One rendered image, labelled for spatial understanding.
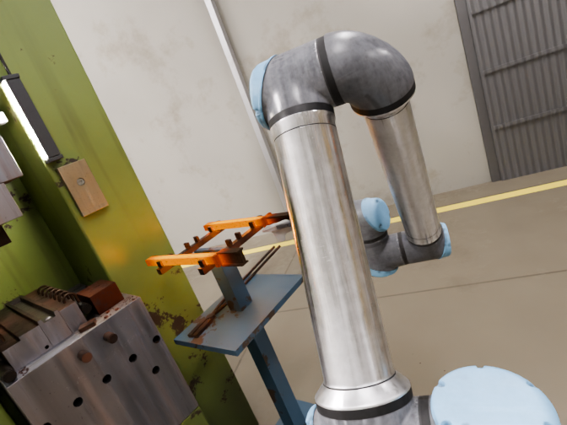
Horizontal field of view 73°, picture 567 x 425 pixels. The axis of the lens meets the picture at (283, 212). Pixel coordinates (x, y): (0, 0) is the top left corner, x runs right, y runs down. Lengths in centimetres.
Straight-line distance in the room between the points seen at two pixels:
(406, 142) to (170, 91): 357
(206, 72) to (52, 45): 256
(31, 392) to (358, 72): 107
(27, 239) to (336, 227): 134
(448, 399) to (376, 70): 49
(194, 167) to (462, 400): 384
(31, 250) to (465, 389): 151
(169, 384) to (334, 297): 90
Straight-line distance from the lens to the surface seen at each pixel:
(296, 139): 62
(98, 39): 459
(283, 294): 133
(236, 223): 133
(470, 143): 368
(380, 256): 106
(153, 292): 153
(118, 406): 134
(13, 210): 123
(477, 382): 65
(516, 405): 62
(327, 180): 60
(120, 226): 146
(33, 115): 140
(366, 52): 65
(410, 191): 86
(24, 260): 173
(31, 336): 127
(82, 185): 141
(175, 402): 143
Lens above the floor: 133
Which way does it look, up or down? 16 degrees down
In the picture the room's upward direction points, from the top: 21 degrees counter-clockwise
